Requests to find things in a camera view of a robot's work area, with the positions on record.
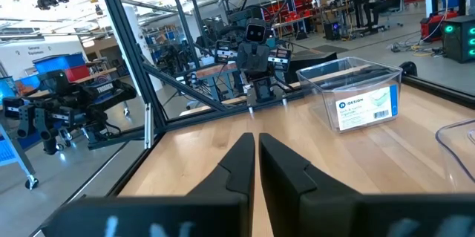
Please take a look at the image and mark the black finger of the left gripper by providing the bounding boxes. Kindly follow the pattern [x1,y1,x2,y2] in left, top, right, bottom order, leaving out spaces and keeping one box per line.
[237,46,255,77]
[253,48,271,77]

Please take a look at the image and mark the blue wheeled cart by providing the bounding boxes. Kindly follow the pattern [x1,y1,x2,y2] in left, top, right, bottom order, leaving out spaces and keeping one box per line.
[0,77,40,190]

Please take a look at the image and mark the black aluminium gantry frame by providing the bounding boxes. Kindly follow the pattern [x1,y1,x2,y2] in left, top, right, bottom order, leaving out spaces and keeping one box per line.
[0,0,231,151]

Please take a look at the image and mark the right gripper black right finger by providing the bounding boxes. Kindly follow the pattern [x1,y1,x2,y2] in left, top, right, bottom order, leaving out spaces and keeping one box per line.
[258,132,359,237]

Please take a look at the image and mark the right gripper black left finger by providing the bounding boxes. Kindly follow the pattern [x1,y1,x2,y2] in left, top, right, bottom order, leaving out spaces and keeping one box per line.
[187,132,256,237]

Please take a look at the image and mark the clear plastic bin with label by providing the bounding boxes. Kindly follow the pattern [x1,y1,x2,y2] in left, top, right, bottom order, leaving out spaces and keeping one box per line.
[295,56,404,134]

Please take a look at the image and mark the red storage crate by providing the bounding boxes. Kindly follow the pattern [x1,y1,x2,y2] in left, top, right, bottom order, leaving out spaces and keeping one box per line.
[65,65,92,82]

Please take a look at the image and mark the black computer tower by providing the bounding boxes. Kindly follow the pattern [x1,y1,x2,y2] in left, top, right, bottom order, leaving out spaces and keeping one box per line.
[441,14,475,64]

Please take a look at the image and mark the grey office chair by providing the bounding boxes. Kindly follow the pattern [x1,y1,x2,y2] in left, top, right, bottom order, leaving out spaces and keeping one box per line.
[381,0,409,29]

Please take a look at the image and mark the red storage bins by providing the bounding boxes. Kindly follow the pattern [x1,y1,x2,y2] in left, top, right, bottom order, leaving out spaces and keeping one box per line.
[265,0,324,23]

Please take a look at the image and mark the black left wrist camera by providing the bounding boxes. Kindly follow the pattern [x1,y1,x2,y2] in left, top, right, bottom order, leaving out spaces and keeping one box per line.
[244,19,268,44]

